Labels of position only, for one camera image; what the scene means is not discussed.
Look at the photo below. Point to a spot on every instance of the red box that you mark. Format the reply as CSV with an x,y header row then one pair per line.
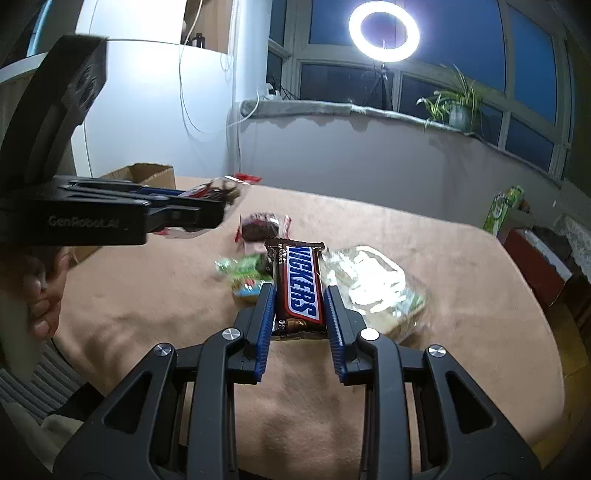
x,y
531,263

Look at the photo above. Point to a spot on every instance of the clear wrapped cracker packet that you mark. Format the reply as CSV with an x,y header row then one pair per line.
x,y
374,286

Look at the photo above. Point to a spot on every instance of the brown chocolate bar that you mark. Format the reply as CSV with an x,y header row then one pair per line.
x,y
300,286

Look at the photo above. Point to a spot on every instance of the white cabinet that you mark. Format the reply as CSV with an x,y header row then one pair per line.
x,y
138,101

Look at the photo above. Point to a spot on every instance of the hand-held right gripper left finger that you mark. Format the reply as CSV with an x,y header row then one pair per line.
x,y
265,323

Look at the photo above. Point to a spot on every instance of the red snack wrapper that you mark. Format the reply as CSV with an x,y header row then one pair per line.
x,y
244,177

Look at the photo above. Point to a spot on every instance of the grey ribbed panel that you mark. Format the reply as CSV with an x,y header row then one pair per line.
x,y
51,383

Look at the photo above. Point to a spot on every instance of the dark bottle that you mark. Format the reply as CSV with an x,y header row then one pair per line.
x,y
199,40

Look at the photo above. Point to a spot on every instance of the green candy packet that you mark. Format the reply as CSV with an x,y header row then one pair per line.
x,y
242,267

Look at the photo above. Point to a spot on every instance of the potted green plant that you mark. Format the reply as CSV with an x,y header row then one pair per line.
x,y
457,113

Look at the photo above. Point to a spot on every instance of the grey windowsill cloth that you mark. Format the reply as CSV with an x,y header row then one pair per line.
x,y
314,107

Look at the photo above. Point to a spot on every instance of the black tripod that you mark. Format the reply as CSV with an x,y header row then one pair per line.
x,y
382,87

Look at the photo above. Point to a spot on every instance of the red chocolate cake packet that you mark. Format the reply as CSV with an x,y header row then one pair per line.
x,y
228,191
258,226

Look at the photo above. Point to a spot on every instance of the person's left hand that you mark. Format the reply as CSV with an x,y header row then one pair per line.
x,y
46,295

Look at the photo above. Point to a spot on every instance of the white power strip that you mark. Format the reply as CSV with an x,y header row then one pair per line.
x,y
272,92

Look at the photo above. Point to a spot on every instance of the white lace cloth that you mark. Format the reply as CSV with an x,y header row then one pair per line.
x,y
575,235

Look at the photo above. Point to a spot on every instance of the white window frame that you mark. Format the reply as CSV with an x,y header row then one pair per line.
x,y
295,46

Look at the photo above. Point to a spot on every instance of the green cardboard box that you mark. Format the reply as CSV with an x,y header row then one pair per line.
x,y
501,210

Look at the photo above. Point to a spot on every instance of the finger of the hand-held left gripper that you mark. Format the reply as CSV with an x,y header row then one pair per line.
x,y
157,190
194,214

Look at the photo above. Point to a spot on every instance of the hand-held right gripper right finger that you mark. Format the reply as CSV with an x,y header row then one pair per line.
x,y
336,323

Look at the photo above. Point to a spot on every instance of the brown wooden board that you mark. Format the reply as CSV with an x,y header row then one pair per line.
x,y
210,23

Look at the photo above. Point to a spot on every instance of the yellow candy packet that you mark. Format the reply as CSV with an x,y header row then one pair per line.
x,y
249,291

